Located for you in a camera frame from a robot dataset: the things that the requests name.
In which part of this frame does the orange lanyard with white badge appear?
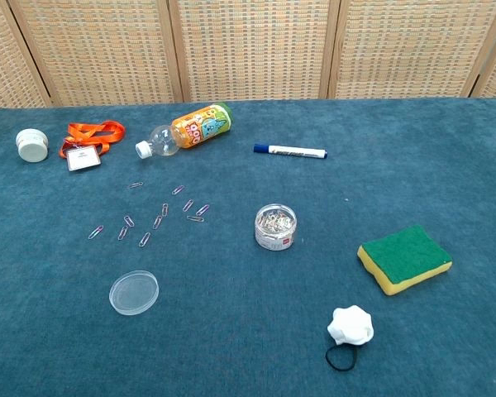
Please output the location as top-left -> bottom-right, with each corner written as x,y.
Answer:
58,120 -> 126,172

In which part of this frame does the clear round plastic lid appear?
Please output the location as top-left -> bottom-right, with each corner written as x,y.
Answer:
108,270 -> 160,317

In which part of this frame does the white crumpled tissue ball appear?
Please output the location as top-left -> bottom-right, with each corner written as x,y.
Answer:
327,304 -> 375,347

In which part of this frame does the black elastic hair band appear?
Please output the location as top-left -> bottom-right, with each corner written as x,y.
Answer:
324,343 -> 360,371

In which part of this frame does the white marker with blue cap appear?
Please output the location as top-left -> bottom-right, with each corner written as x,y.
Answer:
253,143 -> 329,160

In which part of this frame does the small white round jar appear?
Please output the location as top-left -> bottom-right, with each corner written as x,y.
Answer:
15,128 -> 50,162

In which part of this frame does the small clear clip container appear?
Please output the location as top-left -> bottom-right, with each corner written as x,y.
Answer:
255,203 -> 298,251

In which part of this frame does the clear bottle with cartoon label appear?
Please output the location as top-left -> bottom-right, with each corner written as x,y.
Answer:
135,102 -> 234,160

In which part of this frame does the yellow sponge with green pad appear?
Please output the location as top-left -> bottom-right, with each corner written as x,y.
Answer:
357,224 -> 454,297

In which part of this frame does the blue felt table cover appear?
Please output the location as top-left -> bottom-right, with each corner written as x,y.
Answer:
0,98 -> 496,397

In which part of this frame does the woven rattan folding screen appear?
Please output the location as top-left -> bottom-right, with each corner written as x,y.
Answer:
0,0 -> 496,112

